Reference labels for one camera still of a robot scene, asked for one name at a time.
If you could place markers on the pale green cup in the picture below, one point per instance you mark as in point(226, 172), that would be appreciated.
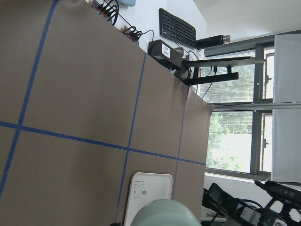
point(165, 212)

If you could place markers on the cream rabbit tray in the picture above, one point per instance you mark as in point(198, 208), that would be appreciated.
point(144, 188)

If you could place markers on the black box with label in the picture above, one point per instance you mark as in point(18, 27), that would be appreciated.
point(170, 58)

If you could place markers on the black keyboard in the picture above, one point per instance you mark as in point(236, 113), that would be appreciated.
point(176, 29)

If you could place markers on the black water bottle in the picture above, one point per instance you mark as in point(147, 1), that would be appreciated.
point(212, 41)

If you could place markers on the power strip with plugs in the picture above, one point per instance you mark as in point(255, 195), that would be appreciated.
point(109, 10)

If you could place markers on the white panel board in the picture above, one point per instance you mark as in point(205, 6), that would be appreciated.
point(286, 142)

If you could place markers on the aluminium frame rail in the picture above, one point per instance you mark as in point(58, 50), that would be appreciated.
point(254, 107)

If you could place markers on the black camera rig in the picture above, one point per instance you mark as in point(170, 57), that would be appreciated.
point(231, 211)

